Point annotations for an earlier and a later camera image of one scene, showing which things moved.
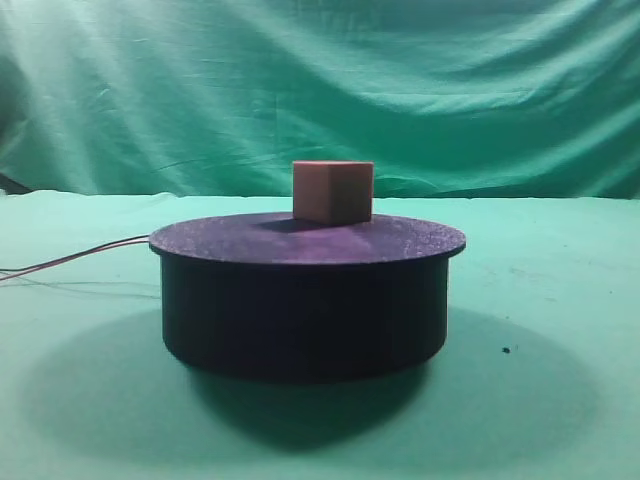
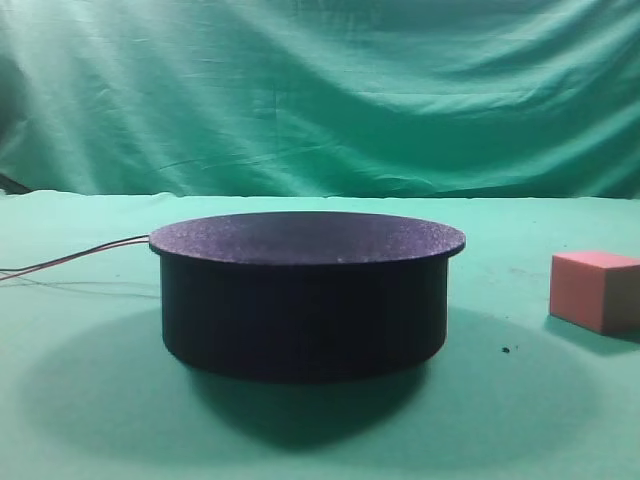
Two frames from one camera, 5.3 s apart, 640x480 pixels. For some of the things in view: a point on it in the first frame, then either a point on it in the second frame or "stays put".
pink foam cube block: [333, 191] -> [596, 291]
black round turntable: [273, 296] stays put
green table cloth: [537, 376] stays put
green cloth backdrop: [448, 99] stays put
